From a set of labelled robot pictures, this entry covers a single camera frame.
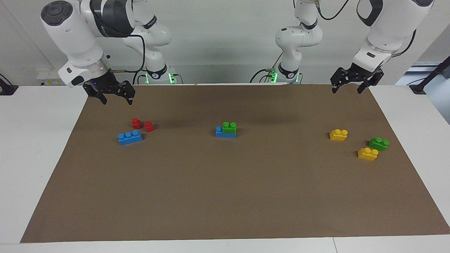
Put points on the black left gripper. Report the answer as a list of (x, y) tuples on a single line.
[(358, 73)]

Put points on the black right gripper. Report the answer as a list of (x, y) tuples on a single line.
[(105, 84)]

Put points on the blue three-stud toy block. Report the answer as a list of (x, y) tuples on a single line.
[(130, 138), (219, 133)]

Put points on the green two-stud toy block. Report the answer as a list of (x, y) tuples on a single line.
[(378, 144), (229, 129)]

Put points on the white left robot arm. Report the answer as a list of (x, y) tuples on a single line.
[(386, 31)]

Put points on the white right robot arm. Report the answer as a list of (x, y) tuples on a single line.
[(77, 38)]

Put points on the small red toy block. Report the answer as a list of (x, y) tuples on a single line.
[(136, 123), (149, 127)]

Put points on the yellow two-stud toy block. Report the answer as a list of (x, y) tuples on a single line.
[(338, 135), (367, 154)]

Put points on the black stand pole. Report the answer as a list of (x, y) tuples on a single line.
[(430, 77)]

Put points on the black table clamp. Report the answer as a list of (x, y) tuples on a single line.
[(7, 88)]

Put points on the brown paper table mat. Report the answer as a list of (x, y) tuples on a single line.
[(225, 193)]

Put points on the white wall socket box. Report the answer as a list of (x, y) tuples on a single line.
[(47, 78)]

